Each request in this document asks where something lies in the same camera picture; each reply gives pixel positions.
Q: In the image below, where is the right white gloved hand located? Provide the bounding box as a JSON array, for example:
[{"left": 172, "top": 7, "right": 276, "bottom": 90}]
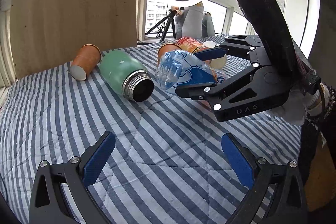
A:
[{"left": 267, "top": 84, "right": 330, "bottom": 126}]

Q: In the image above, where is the striped blue white quilt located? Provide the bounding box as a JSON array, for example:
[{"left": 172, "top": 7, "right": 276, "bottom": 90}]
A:
[{"left": 1, "top": 63, "right": 301, "bottom": 223}]

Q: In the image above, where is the black tripod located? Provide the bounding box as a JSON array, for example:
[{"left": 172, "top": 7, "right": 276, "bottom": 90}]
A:
[{"left": 145, "top": 9, "right": 177, "bottom": 42}]

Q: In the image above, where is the wooden board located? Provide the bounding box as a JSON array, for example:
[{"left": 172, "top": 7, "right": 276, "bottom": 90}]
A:
[{"left": 10, "top": 0, "right": 137, "bottom": 79}]

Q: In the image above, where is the red pink plastic jar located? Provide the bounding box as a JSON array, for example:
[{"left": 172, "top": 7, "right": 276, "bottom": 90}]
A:
[{"left": 176, "top": 36, "right": 208, "bottom": 54}]

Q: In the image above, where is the white plastic cup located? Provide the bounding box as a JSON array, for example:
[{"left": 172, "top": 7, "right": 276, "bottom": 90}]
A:
[{"left": 202, "top": 40, "right": 227, "bottom": 69}]

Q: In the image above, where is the orange paper cup far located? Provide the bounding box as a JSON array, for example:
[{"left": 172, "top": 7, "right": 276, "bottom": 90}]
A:
[{"left": 70, "top": 44, "right": 101, "bottom": 81}]

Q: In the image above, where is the green thermos bottle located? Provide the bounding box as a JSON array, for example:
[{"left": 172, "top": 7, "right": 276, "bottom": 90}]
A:
[{"left": 99, "top": 50, "right": 154, "bottom": 102}]

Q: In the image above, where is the orange paper cup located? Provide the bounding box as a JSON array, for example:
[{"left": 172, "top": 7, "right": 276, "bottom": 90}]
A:
[
  {"left": 70, "top": 44, "right": 101, "bottom": 81},
  {"left": 157, "top": 43, "right": 181, "bottom": 65}
]

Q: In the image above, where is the orange paper cup near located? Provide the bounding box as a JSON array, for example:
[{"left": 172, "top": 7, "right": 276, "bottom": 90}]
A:
[{"left": 157, "top": 43, "right": 181, "bottom": 65}]

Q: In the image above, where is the blue orange plastic bottle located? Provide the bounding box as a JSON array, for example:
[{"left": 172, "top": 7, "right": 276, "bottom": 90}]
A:
[{"left": 155, "top": 50, "right": 228, "bottom": 94}]

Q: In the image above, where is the small grey penguin plush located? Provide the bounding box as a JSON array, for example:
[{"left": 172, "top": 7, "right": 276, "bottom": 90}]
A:
[{"left": 202, "top": 11, "right": 215, "bottom": 38}]

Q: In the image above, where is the large grey penguin plush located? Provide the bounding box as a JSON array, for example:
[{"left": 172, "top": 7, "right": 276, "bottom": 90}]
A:
[{"left": 175, "top": 2, "right": 204, "bottom": 39}]

